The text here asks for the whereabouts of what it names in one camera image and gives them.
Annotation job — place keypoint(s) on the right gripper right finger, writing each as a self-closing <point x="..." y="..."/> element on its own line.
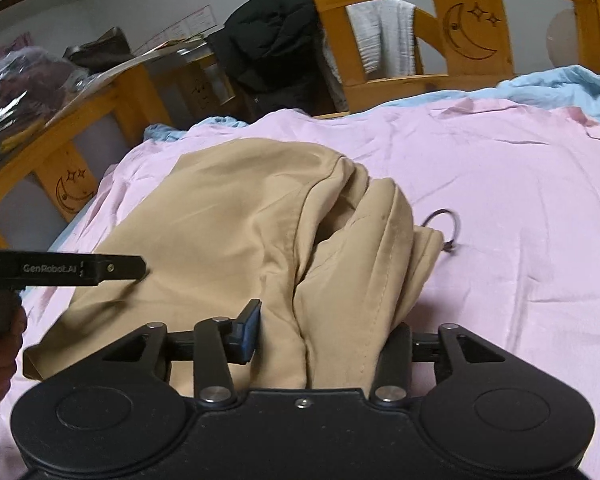
<point x="456" y="354"/>

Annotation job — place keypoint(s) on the grey white striped cloth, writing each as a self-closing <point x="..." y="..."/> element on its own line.
<point x="384" y="34"/>

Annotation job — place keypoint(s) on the tan khaki jacket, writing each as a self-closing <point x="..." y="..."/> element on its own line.
<point x="334" y="256"/>

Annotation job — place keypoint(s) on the dark brown bag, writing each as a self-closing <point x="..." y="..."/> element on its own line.
<point x="108" y="51"/>

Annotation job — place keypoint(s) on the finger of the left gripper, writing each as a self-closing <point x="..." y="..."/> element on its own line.
<point x="117" y="268"/>

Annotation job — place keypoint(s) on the wall paper chart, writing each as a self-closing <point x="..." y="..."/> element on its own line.
<point x="194" y="24"/>

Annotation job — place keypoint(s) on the wooden bed frame rail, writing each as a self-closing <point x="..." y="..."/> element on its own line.
<point x="132" y="95"/>

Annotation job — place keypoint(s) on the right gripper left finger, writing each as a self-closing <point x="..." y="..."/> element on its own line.
<point x="212" y="346"/>

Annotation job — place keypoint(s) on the black clothes pile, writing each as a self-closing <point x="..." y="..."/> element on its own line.
<point x="270" y="51"/>

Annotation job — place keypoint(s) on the light blue bed sheet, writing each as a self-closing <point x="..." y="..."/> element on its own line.
<point x="567" y="86"/>

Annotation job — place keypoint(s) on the clear plastic bag of clothes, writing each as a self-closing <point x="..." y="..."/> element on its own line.
<point x="34" y="86"/>

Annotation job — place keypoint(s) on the pink floral quilt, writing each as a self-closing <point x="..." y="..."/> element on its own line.
<point x="513" y="189"/>

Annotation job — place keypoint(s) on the pink curtain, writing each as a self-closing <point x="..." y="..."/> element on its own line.
<point x="22" y="41"/>

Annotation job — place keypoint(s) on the person left hand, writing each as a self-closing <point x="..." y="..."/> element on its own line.
<point x="10" y="345"/>

